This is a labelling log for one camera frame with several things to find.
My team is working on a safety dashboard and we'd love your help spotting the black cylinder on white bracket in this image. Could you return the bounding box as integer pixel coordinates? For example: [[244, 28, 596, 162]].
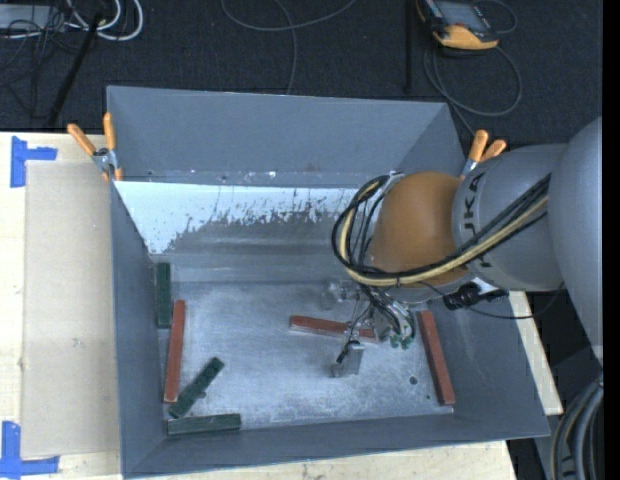
[[442, 278, 510, 312]]

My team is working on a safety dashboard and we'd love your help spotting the red-brown flat block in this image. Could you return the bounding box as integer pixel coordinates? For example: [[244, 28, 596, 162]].
[[162, 298, 188, 405], [288, 314, 380, 345], [415, 309, 458, 407]]

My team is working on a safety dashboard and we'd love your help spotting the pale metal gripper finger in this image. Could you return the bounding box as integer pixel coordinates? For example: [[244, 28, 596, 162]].
[[342, 341, 366, 378], [331, 340, 353, 379]]

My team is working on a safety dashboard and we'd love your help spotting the pale wood flat board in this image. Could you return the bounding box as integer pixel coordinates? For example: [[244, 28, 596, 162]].
[[19, 159, 122, 460]]

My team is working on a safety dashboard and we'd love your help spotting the dark green flat block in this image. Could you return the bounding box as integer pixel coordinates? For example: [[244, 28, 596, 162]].
[[165, 412, 243, 437], [168, 356, 226, 420], [155, 261, 173, 329]]

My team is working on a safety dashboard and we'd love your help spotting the grey metal bin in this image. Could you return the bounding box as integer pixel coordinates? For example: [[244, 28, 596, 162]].
[[105, 85, 552, 480]]

